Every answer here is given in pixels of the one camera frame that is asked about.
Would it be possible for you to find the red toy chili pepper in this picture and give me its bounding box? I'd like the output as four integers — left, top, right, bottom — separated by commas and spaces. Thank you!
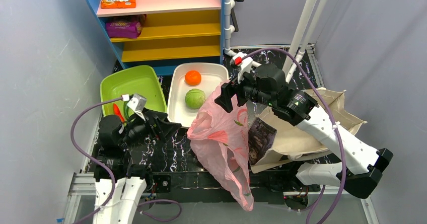
112, 103, 125, 123

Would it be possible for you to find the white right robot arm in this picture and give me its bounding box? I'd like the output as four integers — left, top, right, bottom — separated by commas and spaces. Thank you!
215, 64, 393, 199

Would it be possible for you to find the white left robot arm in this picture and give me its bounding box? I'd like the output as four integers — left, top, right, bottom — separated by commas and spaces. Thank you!
93, 109, 182, 223

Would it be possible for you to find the white rectangular tray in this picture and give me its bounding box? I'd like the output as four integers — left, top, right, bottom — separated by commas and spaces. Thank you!
167, 62, 229, 128

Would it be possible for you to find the green toy cabbage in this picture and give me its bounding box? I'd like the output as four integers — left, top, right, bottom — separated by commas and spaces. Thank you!
185, 89, 206, 109

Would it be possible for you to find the green plastic tray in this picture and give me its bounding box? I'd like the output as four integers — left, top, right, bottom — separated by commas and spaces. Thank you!
100, 65, 167, 112

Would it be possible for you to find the beige canvas tote bag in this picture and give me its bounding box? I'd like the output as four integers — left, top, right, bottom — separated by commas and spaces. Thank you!
249, 88, 365, 173

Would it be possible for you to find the white camera pole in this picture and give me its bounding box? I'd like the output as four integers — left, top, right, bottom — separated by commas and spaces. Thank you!
282, 0, 328, 83

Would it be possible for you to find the purple snack bag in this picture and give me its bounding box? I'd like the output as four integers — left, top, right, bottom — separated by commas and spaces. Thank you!
105, 14, 147, 39

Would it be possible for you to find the orange toy fruit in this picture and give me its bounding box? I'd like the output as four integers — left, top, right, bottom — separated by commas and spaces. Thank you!
185, 70, 202, 86

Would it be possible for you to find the aluminium base frame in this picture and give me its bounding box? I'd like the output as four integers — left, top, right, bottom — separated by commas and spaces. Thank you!
63, 44, 380, 224

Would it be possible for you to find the green toy cucumber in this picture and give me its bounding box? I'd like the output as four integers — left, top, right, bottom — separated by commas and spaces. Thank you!
123, 101, 133, 122

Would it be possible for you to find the white pvc pipe stand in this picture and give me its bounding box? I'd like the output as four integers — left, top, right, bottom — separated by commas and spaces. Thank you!
223, 0, 244, 57

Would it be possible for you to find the pink plastic grocery bag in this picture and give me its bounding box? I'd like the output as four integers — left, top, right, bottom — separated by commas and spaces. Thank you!
187, 86, 254, 211

